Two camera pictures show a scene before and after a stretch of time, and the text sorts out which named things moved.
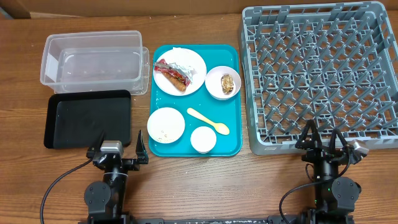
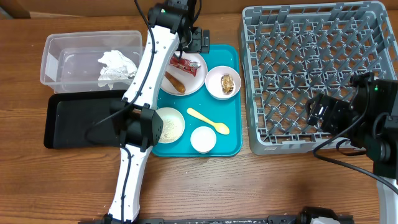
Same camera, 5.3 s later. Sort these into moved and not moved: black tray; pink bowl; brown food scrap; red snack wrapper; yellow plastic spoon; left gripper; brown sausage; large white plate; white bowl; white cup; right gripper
Moved: red snack wrapper; left gripper; right gripper
Not moved: large white plate; brown food scrap; black tray; brown sausage; pink bowl; yellow plastic spoon; white bowl; white cup
